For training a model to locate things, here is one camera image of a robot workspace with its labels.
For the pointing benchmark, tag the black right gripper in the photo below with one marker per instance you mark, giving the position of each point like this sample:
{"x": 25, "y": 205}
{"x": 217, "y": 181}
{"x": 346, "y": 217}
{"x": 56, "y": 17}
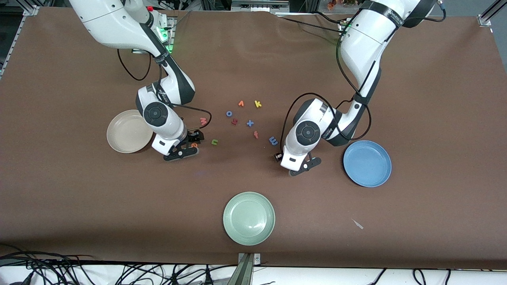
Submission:
{"x": 193, "y": 137}

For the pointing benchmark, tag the blue foam letter m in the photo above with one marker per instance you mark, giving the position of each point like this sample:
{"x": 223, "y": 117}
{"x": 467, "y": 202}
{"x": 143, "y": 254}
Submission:
{"x": 273, "y": 140}

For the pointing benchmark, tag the pink foam letter m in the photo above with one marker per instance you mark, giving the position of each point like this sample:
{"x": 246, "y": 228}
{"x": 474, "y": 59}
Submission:
{"x": 203, "y": 121}

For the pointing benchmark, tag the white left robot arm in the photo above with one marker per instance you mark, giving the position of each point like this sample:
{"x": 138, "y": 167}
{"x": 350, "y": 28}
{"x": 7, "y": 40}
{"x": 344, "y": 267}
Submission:
{"x": 364, "y": 43}

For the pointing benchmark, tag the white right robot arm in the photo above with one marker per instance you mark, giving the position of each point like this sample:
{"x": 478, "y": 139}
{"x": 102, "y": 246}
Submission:
{"x": 111, "y": 19}

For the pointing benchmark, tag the pale green plate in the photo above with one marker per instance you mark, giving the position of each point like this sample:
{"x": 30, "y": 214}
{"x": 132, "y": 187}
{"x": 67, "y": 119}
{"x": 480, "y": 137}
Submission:
{"x": 248, "y": 218}

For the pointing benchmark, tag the beige brown plate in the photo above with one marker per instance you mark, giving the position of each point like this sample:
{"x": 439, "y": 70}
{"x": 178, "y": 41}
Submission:
{"x": 124, "y": 132}

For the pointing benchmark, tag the blue plastic plate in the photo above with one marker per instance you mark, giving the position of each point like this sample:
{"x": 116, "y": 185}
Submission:
{"x": 367, "y": 163}

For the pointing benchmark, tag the small white tape scrap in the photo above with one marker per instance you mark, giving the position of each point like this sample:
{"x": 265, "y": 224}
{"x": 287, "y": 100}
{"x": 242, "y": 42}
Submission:
{"x": 357, "y": 224}

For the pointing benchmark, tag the brown table cover sheet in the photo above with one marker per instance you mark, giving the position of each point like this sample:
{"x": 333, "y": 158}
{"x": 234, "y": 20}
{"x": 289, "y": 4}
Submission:
{"x": 79, "y": 198}

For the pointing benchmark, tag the small orange plastic item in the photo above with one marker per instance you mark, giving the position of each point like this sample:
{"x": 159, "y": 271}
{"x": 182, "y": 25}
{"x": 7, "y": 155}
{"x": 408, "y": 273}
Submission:
{"x": 336, "y": 4}

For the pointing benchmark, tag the metal table clamp bracket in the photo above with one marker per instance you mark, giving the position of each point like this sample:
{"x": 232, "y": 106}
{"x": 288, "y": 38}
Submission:
{"x": 248, "y": 269}

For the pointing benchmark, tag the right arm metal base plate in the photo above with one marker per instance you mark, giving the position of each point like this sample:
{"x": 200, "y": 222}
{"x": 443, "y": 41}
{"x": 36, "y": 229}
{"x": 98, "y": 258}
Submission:
{"x": 172, "y": 23}

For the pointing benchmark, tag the grey metal frame box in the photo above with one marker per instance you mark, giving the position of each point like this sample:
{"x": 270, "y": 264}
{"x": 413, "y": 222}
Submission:
{"x": 257, "y": 6}

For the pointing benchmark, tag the aluminium table edge rail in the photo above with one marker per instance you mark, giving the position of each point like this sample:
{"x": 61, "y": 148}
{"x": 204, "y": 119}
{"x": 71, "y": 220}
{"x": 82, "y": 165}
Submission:
{"x": 12, "y": 43}

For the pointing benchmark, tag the silver table corner bracket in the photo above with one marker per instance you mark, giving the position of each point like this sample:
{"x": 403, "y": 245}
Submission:
{"x": 484, "y": 19}
{"x": 31, "y": 10}

